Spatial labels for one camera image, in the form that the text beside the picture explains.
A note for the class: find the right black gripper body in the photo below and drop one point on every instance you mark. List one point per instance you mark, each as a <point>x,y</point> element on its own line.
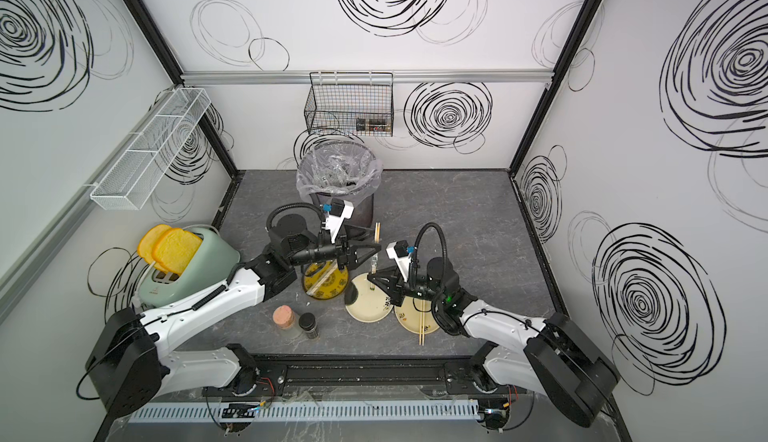
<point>419,287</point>

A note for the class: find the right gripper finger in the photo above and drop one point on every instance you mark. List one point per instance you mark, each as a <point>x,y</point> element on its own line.
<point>388,273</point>
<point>383,284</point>

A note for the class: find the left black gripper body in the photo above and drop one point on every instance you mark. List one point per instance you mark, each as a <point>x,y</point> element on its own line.
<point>321,253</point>

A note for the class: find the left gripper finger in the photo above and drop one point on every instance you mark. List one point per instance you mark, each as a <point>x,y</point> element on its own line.
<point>360,240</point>
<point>368,261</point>

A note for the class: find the chopsticks green tip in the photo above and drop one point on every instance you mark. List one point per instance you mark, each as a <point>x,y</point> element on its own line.
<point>377,238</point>

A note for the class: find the bamboo chopsticks pair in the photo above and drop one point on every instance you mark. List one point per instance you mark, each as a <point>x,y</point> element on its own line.
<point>421,325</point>

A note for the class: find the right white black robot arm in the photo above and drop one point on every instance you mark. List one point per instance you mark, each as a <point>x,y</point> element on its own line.
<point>550,356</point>

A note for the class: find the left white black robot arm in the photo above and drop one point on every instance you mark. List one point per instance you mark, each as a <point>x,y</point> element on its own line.
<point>136,357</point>

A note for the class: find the black mesh trash bin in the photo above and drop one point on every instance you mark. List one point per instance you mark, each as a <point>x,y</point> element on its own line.
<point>363,212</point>

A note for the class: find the cream plate with flower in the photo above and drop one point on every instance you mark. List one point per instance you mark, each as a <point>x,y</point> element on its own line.
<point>364,301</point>

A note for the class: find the yellow patterned plate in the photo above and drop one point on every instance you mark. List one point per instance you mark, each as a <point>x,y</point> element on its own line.
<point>333,287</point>

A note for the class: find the cream plate red black marks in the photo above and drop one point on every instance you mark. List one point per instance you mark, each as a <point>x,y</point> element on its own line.
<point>415,316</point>

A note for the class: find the clear plastic bin liner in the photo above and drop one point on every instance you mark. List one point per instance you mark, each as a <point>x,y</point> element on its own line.
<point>339,168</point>

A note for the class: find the black lid spice bottle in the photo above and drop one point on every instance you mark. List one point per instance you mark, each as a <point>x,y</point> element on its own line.
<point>308,324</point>

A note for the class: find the pink lid jar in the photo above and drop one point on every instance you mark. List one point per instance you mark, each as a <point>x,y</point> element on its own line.
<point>286,321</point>

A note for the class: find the mint green toaster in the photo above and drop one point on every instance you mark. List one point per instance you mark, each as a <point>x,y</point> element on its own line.
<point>211,263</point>

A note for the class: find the right yellow toast slice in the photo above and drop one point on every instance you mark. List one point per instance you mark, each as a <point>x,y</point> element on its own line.
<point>175,249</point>

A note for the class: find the yellow toast slice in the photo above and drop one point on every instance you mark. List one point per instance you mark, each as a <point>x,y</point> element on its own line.
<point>149,240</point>
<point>175,249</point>

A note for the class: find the left yellow toast slice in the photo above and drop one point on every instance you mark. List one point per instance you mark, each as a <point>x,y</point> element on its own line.
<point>149,240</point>

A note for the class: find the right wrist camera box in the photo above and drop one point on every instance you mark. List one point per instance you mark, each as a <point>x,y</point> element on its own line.
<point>402,254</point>

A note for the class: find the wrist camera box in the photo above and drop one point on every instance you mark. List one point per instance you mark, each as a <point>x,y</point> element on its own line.
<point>336,211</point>
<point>402,254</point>

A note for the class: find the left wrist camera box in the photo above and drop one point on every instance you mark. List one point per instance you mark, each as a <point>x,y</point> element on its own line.
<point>336,211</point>

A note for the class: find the white slotted cable duct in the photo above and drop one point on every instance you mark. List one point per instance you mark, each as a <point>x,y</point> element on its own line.
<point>308,411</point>

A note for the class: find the items in wire basket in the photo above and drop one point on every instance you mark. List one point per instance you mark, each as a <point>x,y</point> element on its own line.
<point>372,126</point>

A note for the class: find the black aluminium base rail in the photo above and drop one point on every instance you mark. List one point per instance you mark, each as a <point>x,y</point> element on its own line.
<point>453,375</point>

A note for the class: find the black wire wall basket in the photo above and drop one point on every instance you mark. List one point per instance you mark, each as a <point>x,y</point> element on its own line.
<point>336,99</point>

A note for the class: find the white wire wall shelf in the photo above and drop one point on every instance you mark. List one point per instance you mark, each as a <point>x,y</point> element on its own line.
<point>169,144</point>

